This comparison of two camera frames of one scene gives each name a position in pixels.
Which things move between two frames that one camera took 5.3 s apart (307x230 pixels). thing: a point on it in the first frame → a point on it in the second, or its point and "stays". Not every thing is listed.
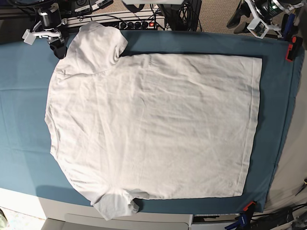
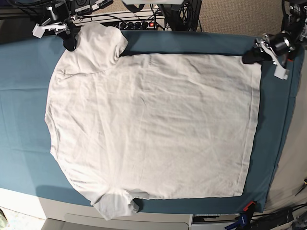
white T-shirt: x=123 y=128 stays
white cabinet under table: x=58 y=215 stays
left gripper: x=48 y=27 → x=56 y=17
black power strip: x=138 y=25 stays
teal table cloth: x=282 y=63 stays
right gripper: x=265 y=9 → x=278 y=44
